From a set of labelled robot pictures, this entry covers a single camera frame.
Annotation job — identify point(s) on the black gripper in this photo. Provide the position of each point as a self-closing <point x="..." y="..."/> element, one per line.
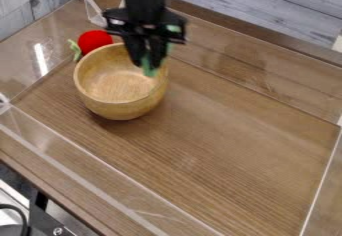
<point x="140" y="19"/>

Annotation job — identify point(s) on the green rectangular block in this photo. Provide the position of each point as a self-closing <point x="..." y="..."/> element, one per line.
<point x="148" y="70"/>

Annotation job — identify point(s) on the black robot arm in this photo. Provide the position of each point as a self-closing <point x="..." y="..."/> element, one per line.
<point x="148" y="27"/>

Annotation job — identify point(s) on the brown wooden bowl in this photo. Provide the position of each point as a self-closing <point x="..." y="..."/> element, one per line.
<point x="112" y="86"/>

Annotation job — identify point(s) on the red plush apple toy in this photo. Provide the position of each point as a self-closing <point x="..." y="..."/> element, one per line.
<point x="88" y="41"/>

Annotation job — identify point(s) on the clear acrylic table barrier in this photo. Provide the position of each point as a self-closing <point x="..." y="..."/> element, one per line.
<point x="115" y="205"/>

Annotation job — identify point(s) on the black metal table leg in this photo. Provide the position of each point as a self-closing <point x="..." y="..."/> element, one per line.
<point x="41" y="201"/>

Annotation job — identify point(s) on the clear acrylic corner bracket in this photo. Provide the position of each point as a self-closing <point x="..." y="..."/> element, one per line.
<point x="94" y="13"/>

